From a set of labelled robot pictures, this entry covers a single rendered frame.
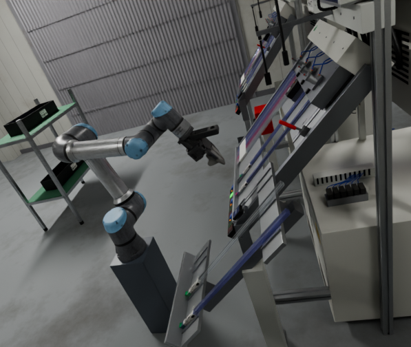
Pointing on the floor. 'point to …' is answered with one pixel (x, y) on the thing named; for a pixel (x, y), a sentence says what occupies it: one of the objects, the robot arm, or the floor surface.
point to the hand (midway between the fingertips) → (224, 160)
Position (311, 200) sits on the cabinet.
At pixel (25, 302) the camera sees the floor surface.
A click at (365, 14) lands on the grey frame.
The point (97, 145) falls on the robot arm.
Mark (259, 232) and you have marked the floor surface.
